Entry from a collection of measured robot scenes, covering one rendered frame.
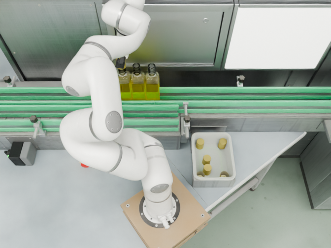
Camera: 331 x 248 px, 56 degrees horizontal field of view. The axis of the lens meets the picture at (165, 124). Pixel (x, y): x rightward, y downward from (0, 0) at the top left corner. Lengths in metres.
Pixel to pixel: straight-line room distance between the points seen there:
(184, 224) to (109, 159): 0.50
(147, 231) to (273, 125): 0.74
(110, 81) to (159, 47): 0.61
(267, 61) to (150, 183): 0.78
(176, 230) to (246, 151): 0.51
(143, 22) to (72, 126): 0.35
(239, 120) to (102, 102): 0.84
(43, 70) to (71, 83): 0.80
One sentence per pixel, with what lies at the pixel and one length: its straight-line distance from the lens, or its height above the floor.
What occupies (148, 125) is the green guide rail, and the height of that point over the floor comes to 0.93.
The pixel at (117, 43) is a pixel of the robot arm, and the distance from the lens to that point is 0.85.
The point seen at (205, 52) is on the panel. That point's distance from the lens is 1.33.
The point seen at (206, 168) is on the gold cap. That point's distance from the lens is 1.32.
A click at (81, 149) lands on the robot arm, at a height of 1.33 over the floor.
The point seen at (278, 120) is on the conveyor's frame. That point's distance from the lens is 1.47.
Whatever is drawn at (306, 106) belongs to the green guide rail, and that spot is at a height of 0.93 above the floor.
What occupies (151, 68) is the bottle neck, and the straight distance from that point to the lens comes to 1.18.
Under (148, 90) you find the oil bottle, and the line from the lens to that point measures 1.26.
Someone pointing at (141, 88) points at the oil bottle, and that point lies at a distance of 1.25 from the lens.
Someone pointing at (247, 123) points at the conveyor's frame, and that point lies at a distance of 1.45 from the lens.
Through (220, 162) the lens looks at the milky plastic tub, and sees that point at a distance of 1.39.
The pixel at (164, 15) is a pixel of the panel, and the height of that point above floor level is 1.27.
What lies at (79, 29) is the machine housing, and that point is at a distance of 1.33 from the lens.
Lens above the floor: 2.00
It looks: 57 degrees down
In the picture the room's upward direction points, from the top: straight up
